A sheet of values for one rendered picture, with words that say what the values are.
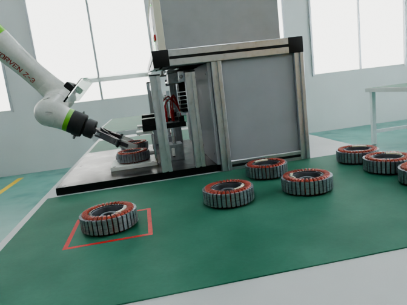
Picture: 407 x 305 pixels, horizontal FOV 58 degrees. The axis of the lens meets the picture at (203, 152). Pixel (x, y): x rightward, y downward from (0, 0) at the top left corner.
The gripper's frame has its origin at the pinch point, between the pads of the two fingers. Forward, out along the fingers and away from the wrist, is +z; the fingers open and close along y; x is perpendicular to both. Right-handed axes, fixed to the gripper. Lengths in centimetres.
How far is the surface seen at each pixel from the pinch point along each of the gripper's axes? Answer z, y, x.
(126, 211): 1, 81, -1
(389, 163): 53, 75, 28
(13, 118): -168, -448, -89
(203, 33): 6, 35, 45
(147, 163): 5.1, 31.7, 0.5
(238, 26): 15, 35, 51
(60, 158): -83, -448, -121
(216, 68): 12, 45, 36
